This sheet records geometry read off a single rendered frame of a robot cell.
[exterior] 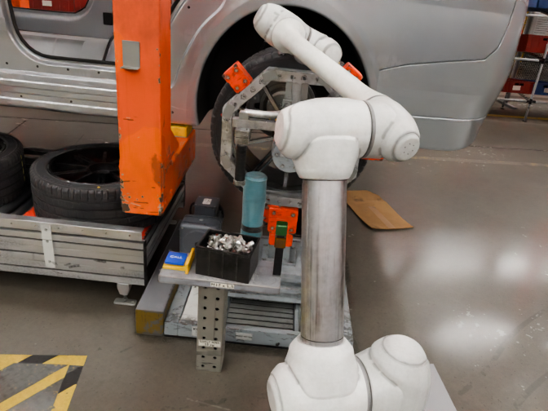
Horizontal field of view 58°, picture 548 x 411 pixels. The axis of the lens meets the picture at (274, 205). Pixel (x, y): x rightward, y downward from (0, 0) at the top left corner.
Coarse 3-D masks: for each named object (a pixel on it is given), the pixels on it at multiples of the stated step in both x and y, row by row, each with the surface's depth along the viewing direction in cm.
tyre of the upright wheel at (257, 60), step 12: (252, 60) 189; (264, 60) 188; (276, 60) 187; (288, 60) 187; (252, 72) 189; (228, 84) 192; (228, 96) 194; (216, 108) 197; (216, 120) 198; (216, 132) 200; (216, 144) 203; (216, 156) 206; (360, 168) 204
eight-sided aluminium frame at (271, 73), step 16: (256, 80) 182; (272, 80) 182; (288, 80) 182; (304, 80) 182; (320, 80) 181; (240, 96) 185; (336, 96) 183; (224, 112) 188; (224, 128) 191; (224, 144) 194; (224, 160) 196; (352, 176) 196; (272, 192) 206; (288, 192) 206
